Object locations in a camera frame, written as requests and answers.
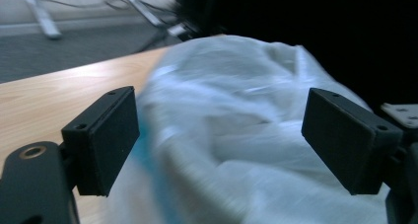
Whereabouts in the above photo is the white power strip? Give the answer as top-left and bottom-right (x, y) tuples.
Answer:
(166, 23), (189, 37)

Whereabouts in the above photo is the white-legged desk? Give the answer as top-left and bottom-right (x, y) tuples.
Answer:
(16, 0), (170, 40)

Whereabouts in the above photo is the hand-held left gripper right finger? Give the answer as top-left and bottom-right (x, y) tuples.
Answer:
(301, 88), (404, 196)

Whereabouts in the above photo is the white plastic trash bag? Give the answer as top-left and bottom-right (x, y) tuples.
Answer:
(104, 35), (390, 224)

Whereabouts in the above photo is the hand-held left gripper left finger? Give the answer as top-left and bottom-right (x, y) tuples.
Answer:
(58, 85), (141, 197)

